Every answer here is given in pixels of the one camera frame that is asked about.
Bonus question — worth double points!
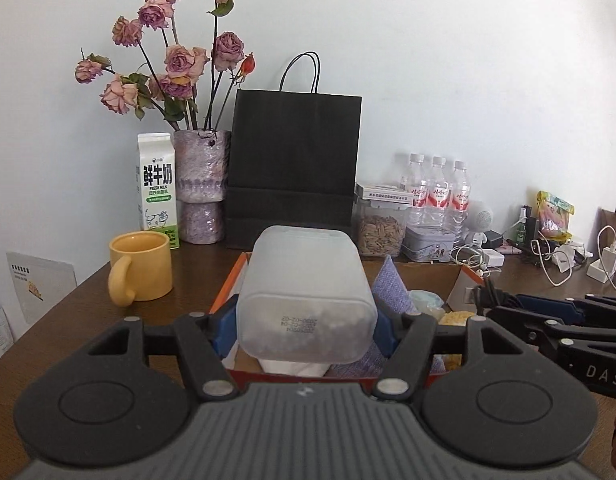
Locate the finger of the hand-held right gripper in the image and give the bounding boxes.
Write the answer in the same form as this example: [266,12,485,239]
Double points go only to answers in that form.
[515,294,616,324]
[487,305,616,404]

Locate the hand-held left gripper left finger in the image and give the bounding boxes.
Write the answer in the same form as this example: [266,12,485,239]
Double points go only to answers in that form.
[85,299,240,403]

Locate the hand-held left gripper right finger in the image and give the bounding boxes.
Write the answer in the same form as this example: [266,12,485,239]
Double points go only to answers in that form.
[372,309,534,404]

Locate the purple woven drawstring pouch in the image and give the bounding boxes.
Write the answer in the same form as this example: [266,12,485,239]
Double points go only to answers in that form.
[328,255,414,378]

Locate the red cardboard box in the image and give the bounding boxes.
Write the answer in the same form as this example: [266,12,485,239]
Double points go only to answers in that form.
[208,252,486,378]

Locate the black braided cable pink tie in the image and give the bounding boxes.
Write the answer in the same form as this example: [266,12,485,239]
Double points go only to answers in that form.
[465,277,521,318]

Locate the yellow and white plush toy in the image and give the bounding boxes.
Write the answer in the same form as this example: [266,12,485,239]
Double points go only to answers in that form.
[438,310,478,371]

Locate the translucent plastic container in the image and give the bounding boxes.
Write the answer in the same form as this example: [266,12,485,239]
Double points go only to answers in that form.
[236,225,379,365]

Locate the light green crumpled wrapper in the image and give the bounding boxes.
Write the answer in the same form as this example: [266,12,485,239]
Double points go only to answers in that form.
[408,290,445,311]

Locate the white plug charger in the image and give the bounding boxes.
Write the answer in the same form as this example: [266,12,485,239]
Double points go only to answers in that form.
[588,225,616,283]

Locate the small green spray bottle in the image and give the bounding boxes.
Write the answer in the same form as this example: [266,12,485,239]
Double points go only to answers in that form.
[515,205,531,246]

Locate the yellow snack packet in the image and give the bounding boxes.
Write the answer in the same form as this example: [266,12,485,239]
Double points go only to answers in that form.
[537,191,575,241]

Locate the printed metal tin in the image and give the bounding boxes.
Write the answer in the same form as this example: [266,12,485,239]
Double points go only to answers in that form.
[404,224,461,263]

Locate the clear jar of seeds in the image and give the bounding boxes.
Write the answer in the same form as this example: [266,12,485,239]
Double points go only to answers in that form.
[355,202,408,260]

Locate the yellow mug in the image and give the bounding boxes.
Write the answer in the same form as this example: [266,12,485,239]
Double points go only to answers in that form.
[108,231,174,307]

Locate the small white robot figure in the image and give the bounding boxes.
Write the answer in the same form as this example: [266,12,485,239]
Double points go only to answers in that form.
[463,200,496,246]

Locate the clear water bottle red label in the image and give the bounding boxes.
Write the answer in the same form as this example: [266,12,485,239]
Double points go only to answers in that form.
[448,160,471,231]
[400,152,429,226]
[423,156,451,228]

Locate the flat white card box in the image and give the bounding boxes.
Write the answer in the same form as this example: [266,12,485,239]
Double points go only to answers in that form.
[354,182,415,208]

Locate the purple speckled vase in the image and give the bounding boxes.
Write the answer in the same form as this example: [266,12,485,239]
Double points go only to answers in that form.
[170,130,232,245]

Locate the white green milk carton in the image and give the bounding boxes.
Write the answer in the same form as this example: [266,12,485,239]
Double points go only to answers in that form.
[136,132,181,251]

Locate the black paper bag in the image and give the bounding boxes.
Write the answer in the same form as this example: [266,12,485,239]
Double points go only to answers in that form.
[225,51,363,251]

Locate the white printed leaflet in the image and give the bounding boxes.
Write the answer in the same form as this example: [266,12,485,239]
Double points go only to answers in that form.
[5,251,78,326]

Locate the dried pink roses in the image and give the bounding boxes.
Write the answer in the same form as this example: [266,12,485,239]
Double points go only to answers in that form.
[75,0,256,132]

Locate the white charging cable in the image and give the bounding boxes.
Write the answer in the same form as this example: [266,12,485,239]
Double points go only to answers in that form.
[530,237,584,287]

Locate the white wired earphones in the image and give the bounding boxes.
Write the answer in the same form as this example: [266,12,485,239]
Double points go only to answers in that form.
[450,242,504,276]

